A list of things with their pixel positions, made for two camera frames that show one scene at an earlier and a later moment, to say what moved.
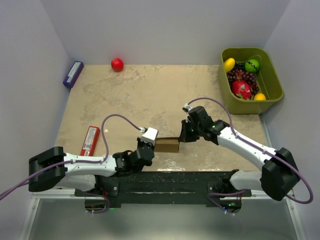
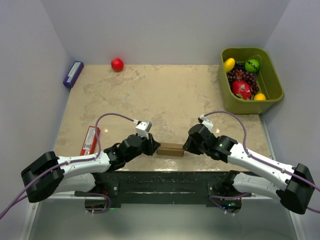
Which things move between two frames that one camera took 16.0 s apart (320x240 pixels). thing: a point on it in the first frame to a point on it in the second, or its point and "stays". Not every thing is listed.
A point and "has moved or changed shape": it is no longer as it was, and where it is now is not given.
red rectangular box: [90, 142] stays
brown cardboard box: [167, 144] has moved or changed shape
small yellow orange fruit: [260, 96] stays
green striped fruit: [252, 66] stays
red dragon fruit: [241, 90] stays
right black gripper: [184, 137] to [188, 146]
